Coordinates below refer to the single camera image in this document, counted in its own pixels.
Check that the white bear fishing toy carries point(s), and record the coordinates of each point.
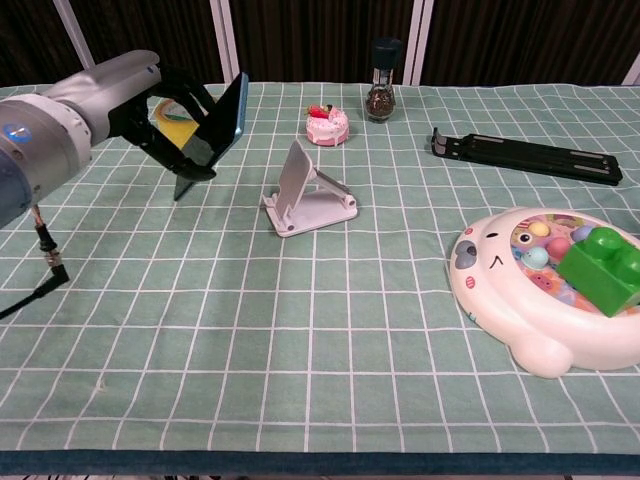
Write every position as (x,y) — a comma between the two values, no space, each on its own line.
(495,300)

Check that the black folding laptop stand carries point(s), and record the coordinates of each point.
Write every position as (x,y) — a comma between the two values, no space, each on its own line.
(525,155)

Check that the purple toy ball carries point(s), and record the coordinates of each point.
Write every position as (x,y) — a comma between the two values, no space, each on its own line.
(582,233)

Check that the white frame post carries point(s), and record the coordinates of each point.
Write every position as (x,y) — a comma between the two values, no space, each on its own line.
(226,40)
(633,75)
(72,32)
(418,40)

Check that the black smartphone with blue case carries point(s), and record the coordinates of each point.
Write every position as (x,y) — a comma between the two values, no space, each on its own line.
(225,115)

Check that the green white checked tablecloth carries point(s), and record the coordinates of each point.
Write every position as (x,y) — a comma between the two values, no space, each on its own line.
(320,350)

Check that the left robot hand grey black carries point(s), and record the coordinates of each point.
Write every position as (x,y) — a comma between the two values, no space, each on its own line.
(120,85)

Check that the green plastic building block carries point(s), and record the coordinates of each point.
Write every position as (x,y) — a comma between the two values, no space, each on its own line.
(600,270)

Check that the dark curtain panel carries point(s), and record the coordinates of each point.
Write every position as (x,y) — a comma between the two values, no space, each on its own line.
(320,35)
(155,25)
(530,40)
(30,40)

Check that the pink toy ball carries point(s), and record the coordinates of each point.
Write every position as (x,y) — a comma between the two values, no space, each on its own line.
(558,246)

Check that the yellow packing tape roll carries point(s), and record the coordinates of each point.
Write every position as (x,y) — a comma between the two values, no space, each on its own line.
(175,132)

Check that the glass pepper grinder black cap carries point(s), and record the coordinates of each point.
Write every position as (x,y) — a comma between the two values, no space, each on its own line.
(380,102)

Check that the yellow toy ball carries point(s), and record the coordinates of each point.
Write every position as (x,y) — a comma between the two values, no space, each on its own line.
(539,229)

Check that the white folding phone stand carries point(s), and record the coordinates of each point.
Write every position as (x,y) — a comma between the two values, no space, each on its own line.
(295,180)

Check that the pink toy cake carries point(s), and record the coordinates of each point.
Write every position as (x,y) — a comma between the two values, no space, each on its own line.
(327,131)

